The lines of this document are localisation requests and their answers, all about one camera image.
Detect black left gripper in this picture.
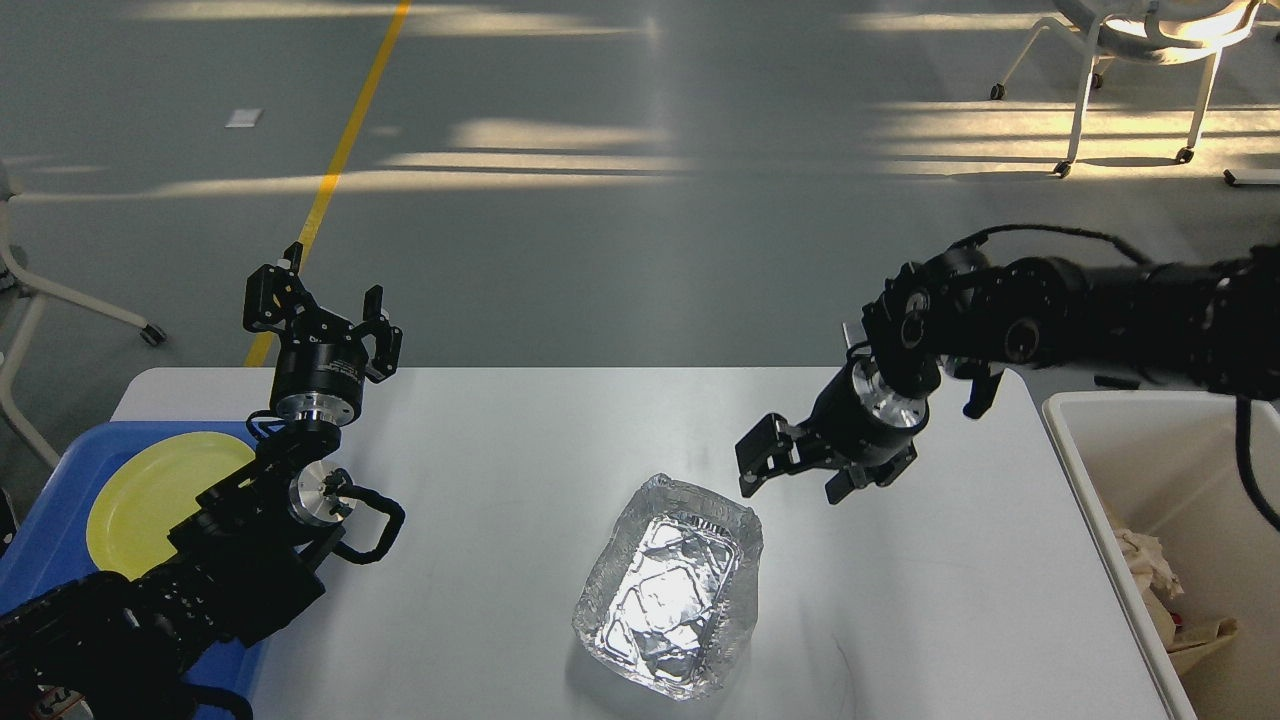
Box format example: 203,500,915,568
243,242,403,427

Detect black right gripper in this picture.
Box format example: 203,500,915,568
735,355,929,505

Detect aluminium foil tray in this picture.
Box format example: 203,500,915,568
572,474,764,702

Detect yellow plastic plate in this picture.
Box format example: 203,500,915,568
84,430,253,580

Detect brown paper ball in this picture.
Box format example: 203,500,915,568
1112,527,1185,600

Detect wooden board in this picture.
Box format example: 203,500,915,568
1105,505,1239,676

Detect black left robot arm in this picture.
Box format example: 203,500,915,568
3,242,404,719

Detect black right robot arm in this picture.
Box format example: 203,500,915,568
735,225,1279,525

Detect white chair base left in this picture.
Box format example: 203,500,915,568
1,167,168,470

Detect white plastic bin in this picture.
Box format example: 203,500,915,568
1043,391,1279,719

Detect blue plastic tray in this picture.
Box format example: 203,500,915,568
3,421,259,719

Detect white office chair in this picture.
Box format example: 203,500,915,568
989,1,1263,178

